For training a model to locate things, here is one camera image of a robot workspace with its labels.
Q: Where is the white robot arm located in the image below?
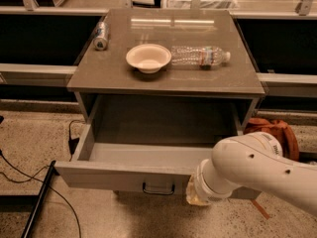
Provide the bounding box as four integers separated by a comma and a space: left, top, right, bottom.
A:
186, 132, 317, 216

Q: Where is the black cable on floor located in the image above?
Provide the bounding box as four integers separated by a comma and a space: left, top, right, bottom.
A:
0, 119, 85, 238

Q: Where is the white wire basket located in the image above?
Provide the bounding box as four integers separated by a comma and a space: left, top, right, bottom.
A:
161, 0, 239, 9

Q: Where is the black top drawer handle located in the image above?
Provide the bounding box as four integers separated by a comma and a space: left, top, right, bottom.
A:
142, 182, 175, 196

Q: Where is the black metal floor bar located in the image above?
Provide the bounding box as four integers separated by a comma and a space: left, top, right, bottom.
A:
21, 161, 55, 238

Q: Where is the clear plastic water bottle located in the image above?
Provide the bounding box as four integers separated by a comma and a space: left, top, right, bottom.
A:
171, 46, 231, 66

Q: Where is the black power adapter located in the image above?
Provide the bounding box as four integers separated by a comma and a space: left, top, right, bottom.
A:
68, 138, 79, 155

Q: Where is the grey top drawer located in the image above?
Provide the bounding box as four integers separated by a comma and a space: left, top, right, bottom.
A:
54, 97, 262, 200

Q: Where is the grey drawer cabinet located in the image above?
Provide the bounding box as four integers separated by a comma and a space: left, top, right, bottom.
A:
67, 9, 265, 125

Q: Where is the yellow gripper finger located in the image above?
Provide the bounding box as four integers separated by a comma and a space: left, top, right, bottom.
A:
186, 176, 209, 206

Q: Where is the silver drink can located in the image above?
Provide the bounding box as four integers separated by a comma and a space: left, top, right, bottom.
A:
93, 22, 109, 51

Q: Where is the white paper bowl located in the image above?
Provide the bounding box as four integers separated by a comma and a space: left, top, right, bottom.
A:
126, 44, 171, 73

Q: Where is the orange backpack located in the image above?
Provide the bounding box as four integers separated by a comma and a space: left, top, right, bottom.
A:
244, 118, 299, 161

